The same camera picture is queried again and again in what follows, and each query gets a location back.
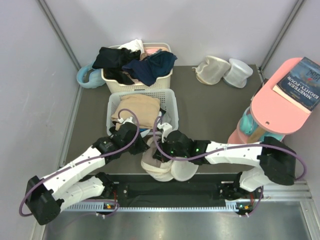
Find white garment in basket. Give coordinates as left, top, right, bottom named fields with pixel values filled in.
left=118, top=39, right=145, bottom=54

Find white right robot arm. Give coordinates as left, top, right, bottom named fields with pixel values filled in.
left=152, top=122, right=297, bottom=198

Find cream laundry basket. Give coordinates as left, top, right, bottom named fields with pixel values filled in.
left=101, top=42, right=173, bottom=94

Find black garment in basket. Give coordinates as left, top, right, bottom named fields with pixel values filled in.
left=92, top=47, right=141, bottom=85

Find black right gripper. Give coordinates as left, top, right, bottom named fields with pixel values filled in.
left=153, top=136, right=189, bottom=164

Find navy blue garment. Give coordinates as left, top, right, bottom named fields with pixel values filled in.
left=122, top=59, right=160, bottom=87

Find pink garment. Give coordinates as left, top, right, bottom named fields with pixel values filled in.
left=144, top=48, right=161, bottom=55

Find pink two-tier side table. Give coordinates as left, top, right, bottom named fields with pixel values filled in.
left=227, top=57, right=310, bottom=144

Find beige folded garment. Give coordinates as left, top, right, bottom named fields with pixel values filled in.
left=111, top=94, right=161, bottom=130

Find white mesh laundry bag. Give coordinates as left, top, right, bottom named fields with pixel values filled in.
left=140, top=137, right=199, bottom=182
left=222, top=58, right=253, bottom=89

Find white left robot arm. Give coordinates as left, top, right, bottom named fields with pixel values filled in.
left=23, top=122, right=149, bottom=226

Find blue paperback book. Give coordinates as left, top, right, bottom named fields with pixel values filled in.
left=272, top=57, right=320, bottom=114

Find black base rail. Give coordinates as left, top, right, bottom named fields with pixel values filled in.
left=99, top=173, right=266, bottom=208

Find beige mesh laundry bag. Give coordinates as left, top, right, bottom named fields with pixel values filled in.
left=192, top=55, right=231, bottom=86

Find teal headphones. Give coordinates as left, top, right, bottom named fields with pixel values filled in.
left=236, top=107, right=285, bottom=144

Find white perforated basket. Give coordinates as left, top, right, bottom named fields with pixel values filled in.
left=106, top=88, right=179, bottom=136

